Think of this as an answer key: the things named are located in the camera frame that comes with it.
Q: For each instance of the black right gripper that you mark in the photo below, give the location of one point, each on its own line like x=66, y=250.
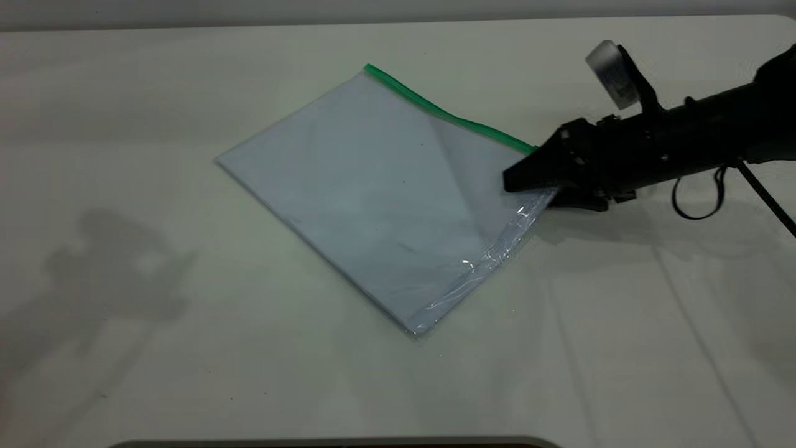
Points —
x=622, y=152

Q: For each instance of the clear plastic green-zipper bag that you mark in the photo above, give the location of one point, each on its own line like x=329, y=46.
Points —
x=373, y=186

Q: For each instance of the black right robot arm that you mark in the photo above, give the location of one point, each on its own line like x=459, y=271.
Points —
x=734, y=118

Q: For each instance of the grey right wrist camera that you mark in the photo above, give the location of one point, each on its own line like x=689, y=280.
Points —
x=612, y=71

